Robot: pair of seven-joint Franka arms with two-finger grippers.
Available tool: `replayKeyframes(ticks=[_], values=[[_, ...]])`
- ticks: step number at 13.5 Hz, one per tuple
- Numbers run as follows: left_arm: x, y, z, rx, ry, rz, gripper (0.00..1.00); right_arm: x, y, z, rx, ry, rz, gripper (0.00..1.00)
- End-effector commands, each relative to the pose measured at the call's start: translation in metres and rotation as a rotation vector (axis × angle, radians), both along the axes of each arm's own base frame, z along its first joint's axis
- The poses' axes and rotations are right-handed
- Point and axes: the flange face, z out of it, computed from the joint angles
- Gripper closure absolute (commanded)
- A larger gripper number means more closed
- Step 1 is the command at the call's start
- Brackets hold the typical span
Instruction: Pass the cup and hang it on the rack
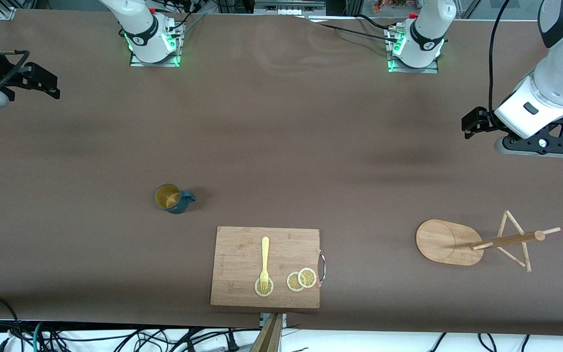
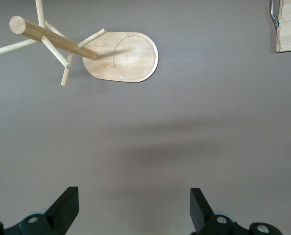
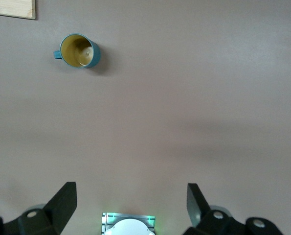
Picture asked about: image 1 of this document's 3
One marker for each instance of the teal cup with yellow inside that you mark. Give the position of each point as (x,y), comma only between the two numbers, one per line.
(166,196)

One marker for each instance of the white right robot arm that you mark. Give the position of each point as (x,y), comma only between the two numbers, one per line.
(140,24)

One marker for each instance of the wooden cup rack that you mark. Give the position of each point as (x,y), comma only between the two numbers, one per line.
(443,242)

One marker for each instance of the orange printed box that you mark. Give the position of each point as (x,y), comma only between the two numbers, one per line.
(391,5)

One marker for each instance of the grey power strip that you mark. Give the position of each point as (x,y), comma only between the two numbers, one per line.
(289,7)

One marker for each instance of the lemon slice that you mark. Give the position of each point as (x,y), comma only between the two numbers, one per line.
(292,283)
(270,288)
(307,277)

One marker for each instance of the yellow plastic fork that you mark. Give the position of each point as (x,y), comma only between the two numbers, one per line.
(265,254)

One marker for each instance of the bamboo cutting board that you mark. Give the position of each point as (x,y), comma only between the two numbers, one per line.
(237,254)

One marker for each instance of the aluminium frame corner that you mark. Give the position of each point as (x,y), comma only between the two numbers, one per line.
(7,10)

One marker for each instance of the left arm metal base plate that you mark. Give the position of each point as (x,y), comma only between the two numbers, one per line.
(413,70)

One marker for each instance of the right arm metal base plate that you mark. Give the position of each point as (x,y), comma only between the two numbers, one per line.
(157,64)

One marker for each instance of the metal post bracket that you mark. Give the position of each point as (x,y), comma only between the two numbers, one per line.
(263,318)

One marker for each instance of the wooden post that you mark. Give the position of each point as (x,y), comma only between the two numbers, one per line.
(269,337)

